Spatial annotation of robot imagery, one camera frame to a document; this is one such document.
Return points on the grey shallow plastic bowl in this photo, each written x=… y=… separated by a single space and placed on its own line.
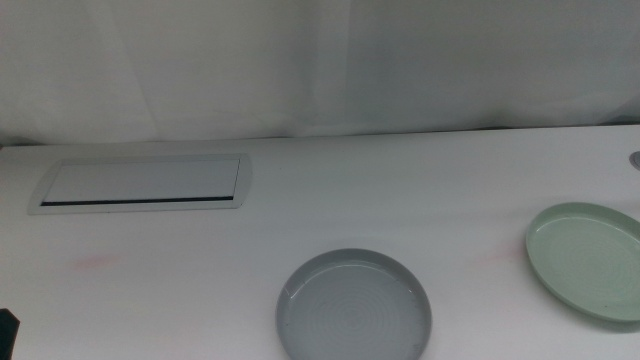
x=355 y=310

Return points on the green shallow plastic bowl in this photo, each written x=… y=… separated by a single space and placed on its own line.
x=590 y=260

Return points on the white backdrop curtain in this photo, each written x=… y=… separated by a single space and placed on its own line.
x=300 y=65

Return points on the grey round desk grommet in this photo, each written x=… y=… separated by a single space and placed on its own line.
x=636 y=161

